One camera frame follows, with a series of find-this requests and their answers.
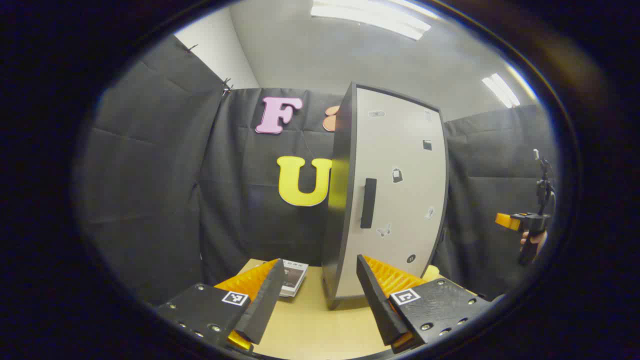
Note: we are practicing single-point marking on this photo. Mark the small ceiling light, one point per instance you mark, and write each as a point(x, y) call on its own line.
point(501, 91)

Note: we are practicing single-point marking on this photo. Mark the black backdrop cloth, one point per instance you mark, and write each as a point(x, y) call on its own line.
point(150, 175)

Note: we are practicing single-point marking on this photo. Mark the pale yellow round object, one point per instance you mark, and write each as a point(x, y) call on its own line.
point(431, 273)

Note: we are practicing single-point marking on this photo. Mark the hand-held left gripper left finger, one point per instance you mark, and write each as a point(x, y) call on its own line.
point(262, 305)

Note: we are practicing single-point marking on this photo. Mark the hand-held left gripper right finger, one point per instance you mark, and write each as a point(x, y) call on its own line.
point(382, 305)

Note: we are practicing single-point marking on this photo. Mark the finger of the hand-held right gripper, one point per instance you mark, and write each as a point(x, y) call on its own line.
point(507, 221)

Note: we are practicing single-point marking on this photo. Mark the white book with portrait cover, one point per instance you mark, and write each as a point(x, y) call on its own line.
point(295, 277)

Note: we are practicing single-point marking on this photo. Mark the dark grey cabinet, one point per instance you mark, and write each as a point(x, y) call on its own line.
point(340, 200)

